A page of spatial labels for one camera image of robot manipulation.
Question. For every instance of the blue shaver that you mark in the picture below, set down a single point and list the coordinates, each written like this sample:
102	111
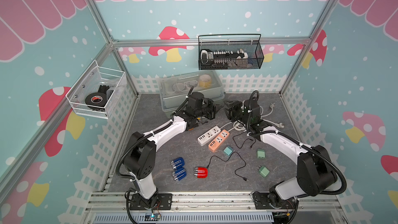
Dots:
179	174
177	163

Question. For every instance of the black power strip in basket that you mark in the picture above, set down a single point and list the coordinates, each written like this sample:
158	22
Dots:
219	58

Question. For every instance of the blue shaver upper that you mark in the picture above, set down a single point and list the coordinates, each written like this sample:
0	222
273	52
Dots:
177	163

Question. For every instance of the red electric shaver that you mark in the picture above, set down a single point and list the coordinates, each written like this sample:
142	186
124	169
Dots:
201	172

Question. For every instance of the black wire mesh basket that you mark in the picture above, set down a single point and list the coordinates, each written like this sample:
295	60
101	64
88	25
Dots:
249	43

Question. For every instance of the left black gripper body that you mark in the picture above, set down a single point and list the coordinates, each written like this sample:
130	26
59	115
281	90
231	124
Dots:
207	109

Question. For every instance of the green charger adapter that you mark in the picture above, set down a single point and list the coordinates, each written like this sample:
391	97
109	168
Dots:
263	171
261	154

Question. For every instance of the green charger adapter lower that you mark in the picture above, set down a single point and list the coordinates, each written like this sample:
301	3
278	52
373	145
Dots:
263	171

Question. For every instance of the orange power strip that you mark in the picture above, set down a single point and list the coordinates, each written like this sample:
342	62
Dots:
218	140

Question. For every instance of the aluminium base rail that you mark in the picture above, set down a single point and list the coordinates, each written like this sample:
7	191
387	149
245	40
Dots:
228	207

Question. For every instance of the teal charger adapter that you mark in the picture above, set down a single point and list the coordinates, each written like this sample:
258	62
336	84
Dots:
228	151

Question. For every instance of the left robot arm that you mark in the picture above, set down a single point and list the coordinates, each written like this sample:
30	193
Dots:
138	160

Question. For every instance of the green plastic storage box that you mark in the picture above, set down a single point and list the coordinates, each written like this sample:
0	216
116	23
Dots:
173	90

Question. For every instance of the blue shaver lower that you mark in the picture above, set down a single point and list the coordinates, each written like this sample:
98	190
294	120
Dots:
179	174

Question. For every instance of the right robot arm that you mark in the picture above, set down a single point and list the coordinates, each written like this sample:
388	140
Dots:
316	174

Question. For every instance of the green charger adapter upper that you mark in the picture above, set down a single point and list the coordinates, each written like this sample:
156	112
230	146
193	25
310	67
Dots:
261	154

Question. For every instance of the yellow tape roll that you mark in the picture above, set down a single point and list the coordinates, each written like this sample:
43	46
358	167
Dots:
205	81

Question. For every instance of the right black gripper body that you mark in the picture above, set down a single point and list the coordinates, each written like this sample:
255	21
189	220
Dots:
236	113

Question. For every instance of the white power strip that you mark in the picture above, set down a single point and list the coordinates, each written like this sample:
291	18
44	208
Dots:
208	136

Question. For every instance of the black tape roll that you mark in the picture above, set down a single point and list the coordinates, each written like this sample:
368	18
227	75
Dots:
96	101

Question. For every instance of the clear acrylic wall bin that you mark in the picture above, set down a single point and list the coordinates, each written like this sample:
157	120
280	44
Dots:
110	81

